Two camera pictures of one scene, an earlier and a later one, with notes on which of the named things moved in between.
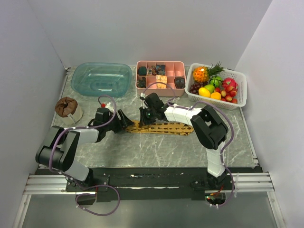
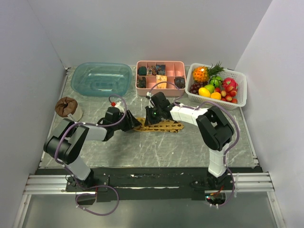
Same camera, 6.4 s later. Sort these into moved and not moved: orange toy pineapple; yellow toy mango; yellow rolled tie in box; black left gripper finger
Moved: black left gripper finger
Not moved: yellow rolled tie in box; yellow toy mango; orange toy pineapple
